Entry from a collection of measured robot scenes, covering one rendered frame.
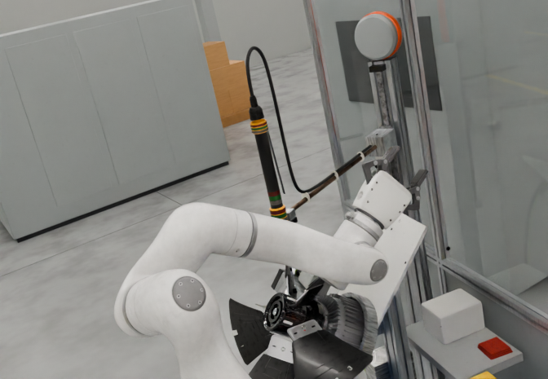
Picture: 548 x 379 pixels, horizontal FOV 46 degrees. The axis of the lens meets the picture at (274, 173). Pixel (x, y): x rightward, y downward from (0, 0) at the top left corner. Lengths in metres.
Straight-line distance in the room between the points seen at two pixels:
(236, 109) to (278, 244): 8.86
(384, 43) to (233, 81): 7.87
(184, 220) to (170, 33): 6.36
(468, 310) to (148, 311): 1.45
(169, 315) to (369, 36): 1.42
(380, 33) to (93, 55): 5.26
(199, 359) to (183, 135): 6.54
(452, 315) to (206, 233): 1.29
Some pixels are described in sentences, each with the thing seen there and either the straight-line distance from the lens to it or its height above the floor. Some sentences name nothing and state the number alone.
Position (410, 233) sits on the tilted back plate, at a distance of 2.02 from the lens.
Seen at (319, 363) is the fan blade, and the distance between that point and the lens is 1.79.
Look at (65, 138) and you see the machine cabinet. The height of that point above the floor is 0.91.
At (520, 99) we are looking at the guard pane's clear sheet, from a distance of 1.92.
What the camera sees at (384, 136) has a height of 1.57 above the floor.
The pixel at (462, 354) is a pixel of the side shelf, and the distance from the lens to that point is 2.29.
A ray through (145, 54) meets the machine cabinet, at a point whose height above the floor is 1.53.
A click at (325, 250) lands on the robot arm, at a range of 1.27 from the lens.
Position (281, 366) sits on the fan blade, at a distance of 1.98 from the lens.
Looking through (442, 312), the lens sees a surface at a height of 0.97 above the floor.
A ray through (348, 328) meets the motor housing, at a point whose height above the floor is 1.13.
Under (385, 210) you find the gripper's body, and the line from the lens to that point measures 1.41.
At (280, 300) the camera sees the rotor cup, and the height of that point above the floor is 1.25.
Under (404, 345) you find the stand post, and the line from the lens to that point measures 2.21.
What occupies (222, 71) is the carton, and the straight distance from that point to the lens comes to 9.91.
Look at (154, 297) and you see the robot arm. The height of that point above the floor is 1.73.
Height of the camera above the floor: 2.18
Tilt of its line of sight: 18 degrees down
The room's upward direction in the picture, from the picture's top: 12 degrees counter-clockwise
